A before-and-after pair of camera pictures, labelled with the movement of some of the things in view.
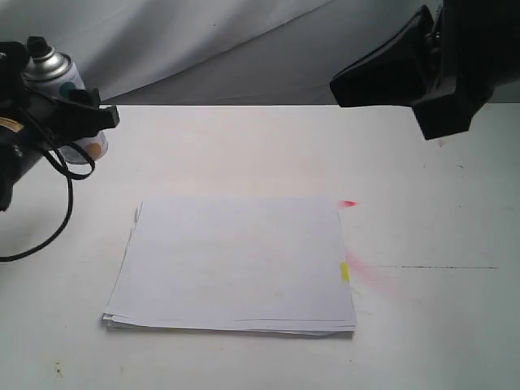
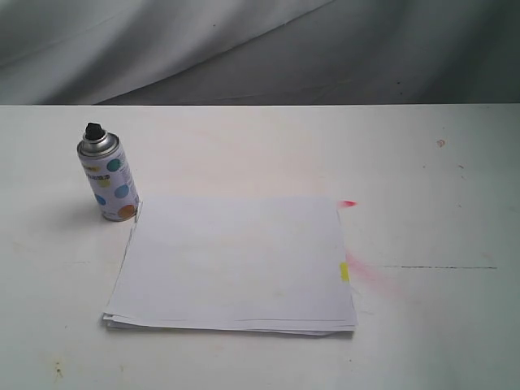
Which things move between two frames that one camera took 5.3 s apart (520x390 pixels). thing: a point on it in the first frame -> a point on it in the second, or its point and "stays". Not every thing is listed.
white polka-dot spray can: x=53 y=75 -> x=109 y=175
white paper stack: x=264 y=266 stays
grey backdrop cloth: x=209 y=52 stays
